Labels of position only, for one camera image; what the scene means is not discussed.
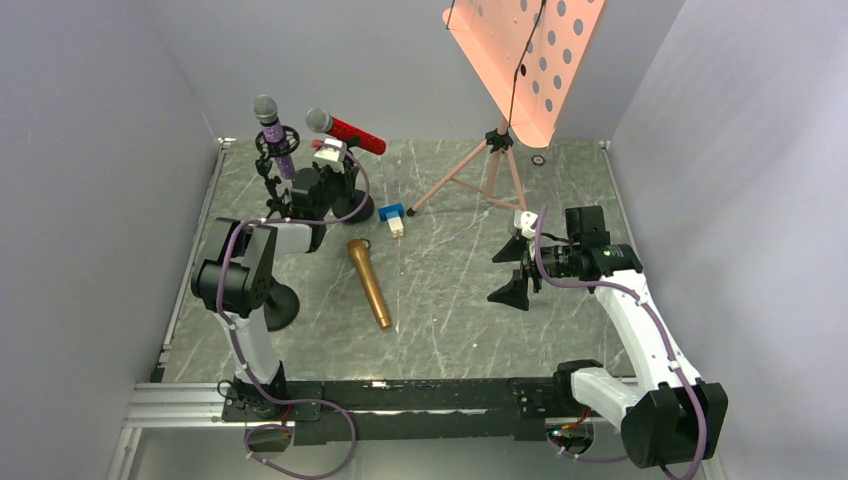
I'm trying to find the purple glitter microphone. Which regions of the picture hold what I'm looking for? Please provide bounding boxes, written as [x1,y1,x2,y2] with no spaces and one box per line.
[253,95,296,181]

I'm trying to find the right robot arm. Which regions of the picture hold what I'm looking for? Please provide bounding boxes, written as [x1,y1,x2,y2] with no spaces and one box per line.
[487,206,728,479]

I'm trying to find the black tripod shock-mount stand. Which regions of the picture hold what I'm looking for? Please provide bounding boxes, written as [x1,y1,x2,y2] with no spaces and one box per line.
[254,125,300,217]

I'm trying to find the red glitter microphone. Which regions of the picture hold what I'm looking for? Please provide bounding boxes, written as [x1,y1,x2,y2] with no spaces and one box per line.
[305,108,387,155]

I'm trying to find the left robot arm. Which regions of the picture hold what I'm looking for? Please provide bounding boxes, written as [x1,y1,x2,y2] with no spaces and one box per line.
[190,165,373,403]

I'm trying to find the pink music stand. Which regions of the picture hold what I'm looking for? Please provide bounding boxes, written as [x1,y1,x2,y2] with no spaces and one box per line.
[406,0,606,216]

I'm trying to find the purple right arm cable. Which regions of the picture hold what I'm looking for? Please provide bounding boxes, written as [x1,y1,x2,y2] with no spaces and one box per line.
[533,205,710,480]

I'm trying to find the black round-base mic stand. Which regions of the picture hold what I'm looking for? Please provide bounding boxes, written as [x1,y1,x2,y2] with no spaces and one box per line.
[319,139,375,225]

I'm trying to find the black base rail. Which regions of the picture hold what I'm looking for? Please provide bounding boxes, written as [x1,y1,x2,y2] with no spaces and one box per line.
[216,377,585,446]

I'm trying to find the blue white toy block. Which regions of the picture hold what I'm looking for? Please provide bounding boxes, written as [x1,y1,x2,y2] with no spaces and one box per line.
[377,203,405,239]

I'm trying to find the gold microphone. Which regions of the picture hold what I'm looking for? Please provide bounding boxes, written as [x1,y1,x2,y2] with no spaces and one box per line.
[346,238,392,330]

